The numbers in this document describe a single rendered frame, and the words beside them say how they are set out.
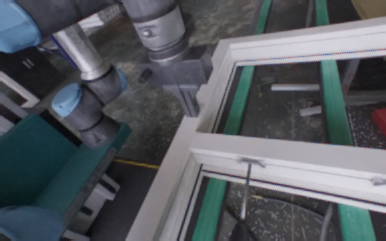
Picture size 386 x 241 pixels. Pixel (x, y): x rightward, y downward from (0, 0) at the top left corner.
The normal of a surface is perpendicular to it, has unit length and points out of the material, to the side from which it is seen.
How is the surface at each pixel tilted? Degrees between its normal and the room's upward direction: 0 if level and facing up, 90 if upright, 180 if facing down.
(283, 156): 0
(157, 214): 0
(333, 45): 90
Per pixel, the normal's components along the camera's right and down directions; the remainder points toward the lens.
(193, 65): -0.31, 0.73
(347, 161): -0.26, -0.68
